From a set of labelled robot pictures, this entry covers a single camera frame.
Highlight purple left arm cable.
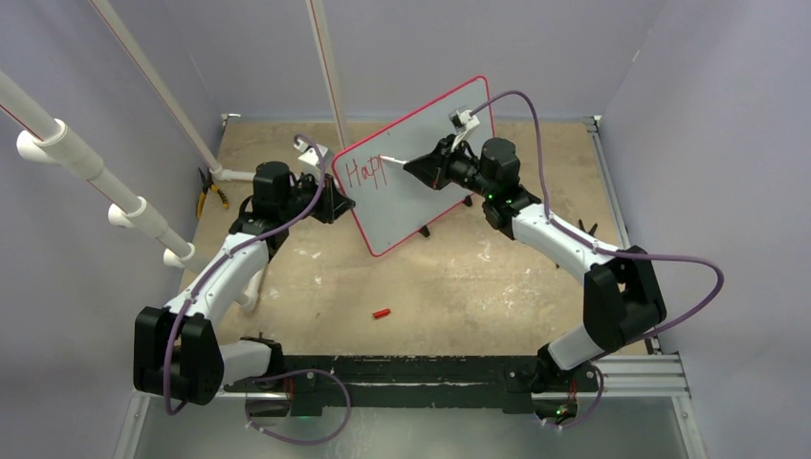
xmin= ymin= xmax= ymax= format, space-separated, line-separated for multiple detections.
xmin=162 ymin=133 xmax=331 ymax=418

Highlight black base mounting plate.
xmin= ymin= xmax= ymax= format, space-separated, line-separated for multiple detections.
xmin=281 ymin=354 xmax=546 ymax=418

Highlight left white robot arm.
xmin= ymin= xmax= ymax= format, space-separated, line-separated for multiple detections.
xmin=133 ymin=162 xmax=355 ymax=414

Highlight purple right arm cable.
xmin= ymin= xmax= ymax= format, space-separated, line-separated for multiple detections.
xmin=471 ymin=89 xmax=726 ymax=343

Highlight white pvc pipe frame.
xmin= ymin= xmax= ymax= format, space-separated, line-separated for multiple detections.
xmin=0 ymin=0 xmax=352 ymax=315

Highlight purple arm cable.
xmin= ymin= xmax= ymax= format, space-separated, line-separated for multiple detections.
xmin=162 ymin=133 xmax=331 ymax=418
xmin=471 ymin=89 xmax=726 ymax=343

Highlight red framed whiteboard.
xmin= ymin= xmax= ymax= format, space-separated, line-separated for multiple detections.
xmin=331 ymin=76 xmax=490 ymax=257

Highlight red whiteboard marker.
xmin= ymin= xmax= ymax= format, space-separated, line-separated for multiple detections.
xmin=378 ymin=155 xmax=408 ymax=166

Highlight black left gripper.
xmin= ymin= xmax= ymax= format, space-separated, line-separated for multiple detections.
xmin=279 ymin=169 xmax=354 ymax=225

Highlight red marker cap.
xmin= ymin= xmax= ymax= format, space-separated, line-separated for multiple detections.
xmin=372 ymin=308 xmax=391 ymax=319

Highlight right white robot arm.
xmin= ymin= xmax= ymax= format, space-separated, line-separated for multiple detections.
xmin=403 ymin=136 xmax=667 ymax=391

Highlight yellow handled pliers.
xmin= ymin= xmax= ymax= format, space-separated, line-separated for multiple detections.
xmin=195 ymin=168 xmax=230 ymax=220

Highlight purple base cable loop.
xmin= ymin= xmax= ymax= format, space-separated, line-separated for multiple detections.
xmin=244 ymin=368 xmax=354 ymax=448

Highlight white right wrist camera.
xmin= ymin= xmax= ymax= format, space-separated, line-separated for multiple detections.
xmin=449 ymin=109 xmax=480 ymax=150

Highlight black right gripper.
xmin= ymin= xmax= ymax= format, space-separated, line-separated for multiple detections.
xmin=406 ymin=134 xmax=495 ymax=200

